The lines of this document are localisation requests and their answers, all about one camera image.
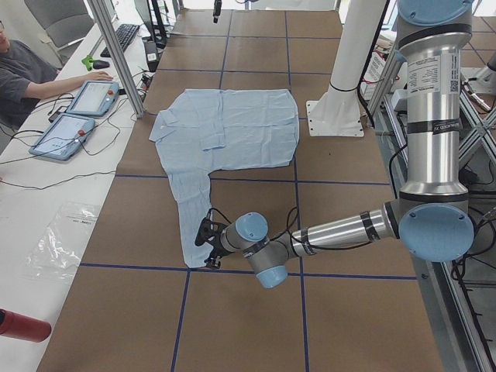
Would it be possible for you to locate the person's hand on desk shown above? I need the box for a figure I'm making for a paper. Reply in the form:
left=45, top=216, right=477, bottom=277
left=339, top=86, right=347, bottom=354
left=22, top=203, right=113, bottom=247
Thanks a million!
left=84, top=71, right=113, bottom=81

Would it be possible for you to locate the grey office chair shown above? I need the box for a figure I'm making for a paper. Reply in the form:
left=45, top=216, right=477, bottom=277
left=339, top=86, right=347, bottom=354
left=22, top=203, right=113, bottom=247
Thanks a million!
left=24, top=0, right=94, bottom=65

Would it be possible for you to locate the aluminium frame post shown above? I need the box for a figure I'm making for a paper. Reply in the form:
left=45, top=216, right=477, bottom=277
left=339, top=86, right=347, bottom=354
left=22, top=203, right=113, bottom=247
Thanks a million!
left=88, top=0, right=145, bottom=119

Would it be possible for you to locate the seated person grey shirt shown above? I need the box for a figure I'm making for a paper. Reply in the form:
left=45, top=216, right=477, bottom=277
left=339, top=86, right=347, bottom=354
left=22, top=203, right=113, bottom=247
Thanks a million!
left=0, top=19, right=114, bottom=129

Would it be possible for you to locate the clear plastic bag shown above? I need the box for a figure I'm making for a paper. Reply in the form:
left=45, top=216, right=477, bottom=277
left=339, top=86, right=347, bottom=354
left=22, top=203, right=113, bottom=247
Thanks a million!
left=21, top=201, right=102, bottom=285

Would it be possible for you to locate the upper blue teach pendant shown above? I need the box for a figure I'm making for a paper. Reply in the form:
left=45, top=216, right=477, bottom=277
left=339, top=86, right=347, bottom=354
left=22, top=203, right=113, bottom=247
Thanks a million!
left=66, top=81, right=119, bottom=118

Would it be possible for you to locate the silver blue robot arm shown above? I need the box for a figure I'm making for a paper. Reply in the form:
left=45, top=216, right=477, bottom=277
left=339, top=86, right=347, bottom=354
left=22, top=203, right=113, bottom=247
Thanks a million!
left=196, top=1, right=475, bottom=288

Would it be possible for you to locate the aluminium side frame rail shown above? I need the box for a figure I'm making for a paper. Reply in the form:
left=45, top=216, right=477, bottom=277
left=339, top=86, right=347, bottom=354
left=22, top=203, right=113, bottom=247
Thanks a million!
left=367, top=50, right=496, bottom=372

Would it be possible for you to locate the lower blue teach pendant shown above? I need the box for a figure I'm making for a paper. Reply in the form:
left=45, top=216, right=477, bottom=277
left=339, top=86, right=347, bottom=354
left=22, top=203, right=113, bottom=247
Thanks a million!
left=29, top=113, right=95, bottom=161

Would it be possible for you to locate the blue teach pendant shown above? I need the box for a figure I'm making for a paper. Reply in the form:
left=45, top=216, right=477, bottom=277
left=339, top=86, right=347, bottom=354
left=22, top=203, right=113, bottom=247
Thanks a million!
left=66, top=81, right=119, bottom=118
left=29, top=113, right=95, bottom=161

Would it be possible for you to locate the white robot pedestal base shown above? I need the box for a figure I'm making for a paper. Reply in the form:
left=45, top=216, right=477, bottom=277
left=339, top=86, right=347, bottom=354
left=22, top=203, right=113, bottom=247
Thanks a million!
left=306, top=0, right=388, bottom=138

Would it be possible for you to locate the black computer keyboard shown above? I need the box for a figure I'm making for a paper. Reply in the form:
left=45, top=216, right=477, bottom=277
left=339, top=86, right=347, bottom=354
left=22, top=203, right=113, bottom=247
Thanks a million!
left=115, top=23, right=140, bottom=52

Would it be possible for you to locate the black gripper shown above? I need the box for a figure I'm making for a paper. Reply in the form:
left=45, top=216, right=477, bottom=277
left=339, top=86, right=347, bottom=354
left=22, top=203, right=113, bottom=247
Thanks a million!
left=212, top=0, right=222, bottom=23
left=205, top=230, right=232, bottom=269

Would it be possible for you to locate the green plastic object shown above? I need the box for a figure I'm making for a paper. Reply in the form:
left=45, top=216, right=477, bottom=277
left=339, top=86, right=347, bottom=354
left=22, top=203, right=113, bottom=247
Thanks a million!
left=81, top=55, right=95, bottom=71

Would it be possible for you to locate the black computer mouse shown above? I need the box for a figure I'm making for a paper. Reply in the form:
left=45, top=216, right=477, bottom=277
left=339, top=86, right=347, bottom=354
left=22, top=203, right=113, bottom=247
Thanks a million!
left=92, top=60, right=110, bottom=70

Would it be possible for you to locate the light blue button shirt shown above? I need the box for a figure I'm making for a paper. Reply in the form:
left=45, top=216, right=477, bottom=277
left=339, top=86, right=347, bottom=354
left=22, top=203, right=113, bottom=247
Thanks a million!
left=150, top=89, right=299, bottom=268

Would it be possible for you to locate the red cylindrical bottle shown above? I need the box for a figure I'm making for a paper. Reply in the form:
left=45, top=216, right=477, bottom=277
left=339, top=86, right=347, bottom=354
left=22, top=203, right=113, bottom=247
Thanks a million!
left=1, top=309, right=52, bottom=343

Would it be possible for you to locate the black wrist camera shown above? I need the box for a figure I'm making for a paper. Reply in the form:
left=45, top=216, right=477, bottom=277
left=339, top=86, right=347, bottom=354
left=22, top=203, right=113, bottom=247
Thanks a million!
left=195, top=217, right=217, bottom=246

